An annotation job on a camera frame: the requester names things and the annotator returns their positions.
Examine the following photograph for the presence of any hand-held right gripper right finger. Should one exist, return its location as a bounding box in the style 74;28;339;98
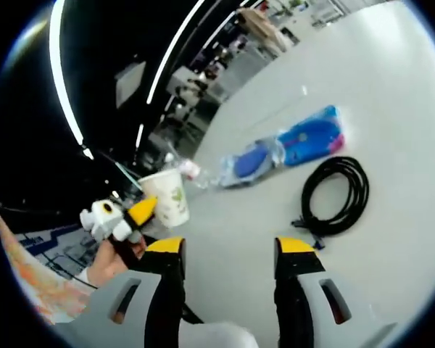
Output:
274;236;370;348

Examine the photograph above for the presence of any black cable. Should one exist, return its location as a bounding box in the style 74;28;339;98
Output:
291;156;370;251

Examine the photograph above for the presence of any white tabletop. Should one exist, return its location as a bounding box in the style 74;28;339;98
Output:
130;0;435;348

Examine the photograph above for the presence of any blue white snack packet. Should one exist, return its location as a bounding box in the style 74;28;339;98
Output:
220;105;346;188

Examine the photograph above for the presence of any person's left hand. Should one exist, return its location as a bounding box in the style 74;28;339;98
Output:
93;235;148;282

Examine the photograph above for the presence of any clear plastic water bottle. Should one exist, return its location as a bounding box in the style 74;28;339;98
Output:
165;143;228;191

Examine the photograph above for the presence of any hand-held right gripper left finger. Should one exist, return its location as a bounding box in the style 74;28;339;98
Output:
57;237;188;348

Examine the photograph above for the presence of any person's right hand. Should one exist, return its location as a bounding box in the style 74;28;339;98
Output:
179;321;260;348

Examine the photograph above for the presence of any ceiling light strip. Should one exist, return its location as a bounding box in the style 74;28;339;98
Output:
146;0;207;106
49;0;95;160

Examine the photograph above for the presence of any white paper cup green print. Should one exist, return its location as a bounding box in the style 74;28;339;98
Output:
137;168;191;228

